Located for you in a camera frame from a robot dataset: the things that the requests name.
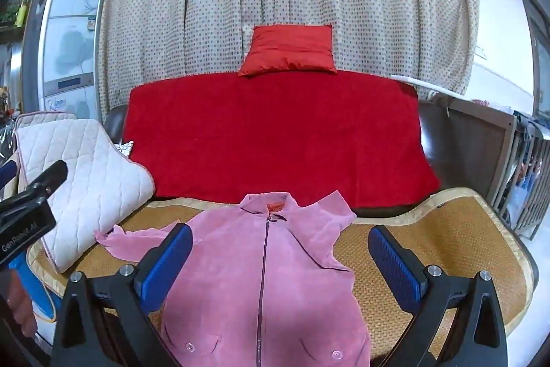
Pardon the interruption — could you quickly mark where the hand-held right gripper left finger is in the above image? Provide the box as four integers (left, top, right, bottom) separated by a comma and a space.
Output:
51, 223, 194, 367

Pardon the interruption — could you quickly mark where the white board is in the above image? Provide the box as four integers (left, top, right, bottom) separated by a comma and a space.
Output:
389, 74, 467, 97

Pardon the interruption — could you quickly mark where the glazed door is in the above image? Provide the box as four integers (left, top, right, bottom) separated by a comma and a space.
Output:
513, 0, 550, 118

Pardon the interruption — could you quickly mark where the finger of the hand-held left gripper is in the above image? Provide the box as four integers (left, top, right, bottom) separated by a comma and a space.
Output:
0, 161, 20, 191
17, 160, 69, 200

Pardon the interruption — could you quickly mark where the wooden crib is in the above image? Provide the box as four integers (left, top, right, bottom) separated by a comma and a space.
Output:
444, 96, 550, 241

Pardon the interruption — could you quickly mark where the red pillow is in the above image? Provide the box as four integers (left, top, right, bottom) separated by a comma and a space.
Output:
238, 23, 338, 79

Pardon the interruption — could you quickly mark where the red blanket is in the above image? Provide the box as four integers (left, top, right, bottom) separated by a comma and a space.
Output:
122, 70, 442, 208

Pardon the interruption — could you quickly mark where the woven bamboo mat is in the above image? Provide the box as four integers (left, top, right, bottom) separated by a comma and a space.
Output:
26, 186, 536, 367

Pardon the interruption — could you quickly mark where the person's left hand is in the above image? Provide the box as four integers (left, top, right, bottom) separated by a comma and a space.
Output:
0, 268, 39, 339

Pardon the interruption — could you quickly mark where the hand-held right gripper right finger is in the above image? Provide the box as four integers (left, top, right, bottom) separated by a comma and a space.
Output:
367, 225, 510, 367

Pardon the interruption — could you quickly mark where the pink corduroy jacket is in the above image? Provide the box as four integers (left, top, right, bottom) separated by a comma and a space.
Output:
95, 191, 372, 367

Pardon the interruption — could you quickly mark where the beige dotted curtain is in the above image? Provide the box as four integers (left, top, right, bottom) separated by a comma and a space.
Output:
88, 0, 480, 122

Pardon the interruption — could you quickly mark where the white quilted cushion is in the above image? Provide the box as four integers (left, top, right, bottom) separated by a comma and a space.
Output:
13, 112, 156, 274

